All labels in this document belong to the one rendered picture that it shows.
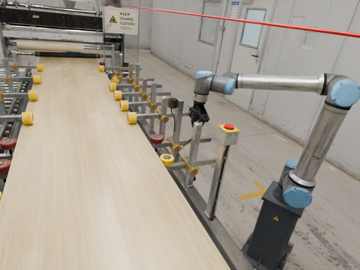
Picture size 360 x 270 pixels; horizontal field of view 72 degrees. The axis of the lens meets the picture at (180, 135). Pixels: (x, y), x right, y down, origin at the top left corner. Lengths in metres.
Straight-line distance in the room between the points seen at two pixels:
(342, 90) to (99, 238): 1.19
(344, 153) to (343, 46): 1.38
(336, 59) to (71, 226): 3.63
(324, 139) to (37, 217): 1.33
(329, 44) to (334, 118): 2.71
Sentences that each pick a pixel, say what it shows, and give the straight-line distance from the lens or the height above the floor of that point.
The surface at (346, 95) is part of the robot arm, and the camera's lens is 1.36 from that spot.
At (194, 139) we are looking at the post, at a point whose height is 1.03.
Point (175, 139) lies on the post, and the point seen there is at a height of 0.90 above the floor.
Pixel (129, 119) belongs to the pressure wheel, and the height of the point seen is 0.95.
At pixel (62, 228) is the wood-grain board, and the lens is 1.04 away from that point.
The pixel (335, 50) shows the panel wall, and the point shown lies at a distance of 3.98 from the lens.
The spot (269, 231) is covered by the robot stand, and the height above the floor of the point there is 0.35.
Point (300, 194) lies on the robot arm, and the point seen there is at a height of 0.82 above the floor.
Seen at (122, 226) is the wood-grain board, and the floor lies 0.90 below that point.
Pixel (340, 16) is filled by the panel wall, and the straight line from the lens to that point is 4.03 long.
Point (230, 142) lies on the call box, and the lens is 1.08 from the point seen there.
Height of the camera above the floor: 1.64
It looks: 26 degrees down
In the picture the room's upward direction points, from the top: 7 degrees clockwise
